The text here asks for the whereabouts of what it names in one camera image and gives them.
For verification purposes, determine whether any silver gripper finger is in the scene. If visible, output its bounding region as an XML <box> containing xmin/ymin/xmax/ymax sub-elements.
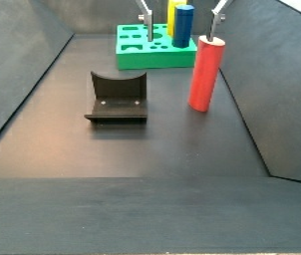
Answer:
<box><xmin>136</xmin><ymin>0</ymin><xmax>153</xmax><ymax>42</ymax></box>
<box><xmin>207</xmin><ymin>0</ymin><xmax>232</xmax><ymax>42</ymax></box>

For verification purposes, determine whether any blue hexagonal peg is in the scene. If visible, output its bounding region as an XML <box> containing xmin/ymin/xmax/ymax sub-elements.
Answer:
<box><xmin>172</xmin><ymin>4</ymin><xmax>195</xmax><ymax>48</ymax></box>

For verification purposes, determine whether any black curved holder stand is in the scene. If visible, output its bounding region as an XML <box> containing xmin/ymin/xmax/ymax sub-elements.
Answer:
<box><xmin>85</xmin><ymin>72</ymin><xmax>149</xmax><ymax>123</ymax></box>

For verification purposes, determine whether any green shape sorting board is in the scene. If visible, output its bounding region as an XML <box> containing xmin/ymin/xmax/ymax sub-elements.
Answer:
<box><xmin>117</xmin><ymin>24</ymin><xmax>197</xmax><ymax>70</ymax></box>

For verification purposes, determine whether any red oval cylinder peg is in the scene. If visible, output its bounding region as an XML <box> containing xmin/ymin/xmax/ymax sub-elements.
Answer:
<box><xmin>188</xmin><ymin>35</ymin><xmax>225</xmax><ymax>112</ymax></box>

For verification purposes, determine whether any yellow star peg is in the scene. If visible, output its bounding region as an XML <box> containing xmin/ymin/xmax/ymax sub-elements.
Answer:
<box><xmin>167</xmin><ymin>0</ymin><xmax>187</xmax><ymax>37</ymax></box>

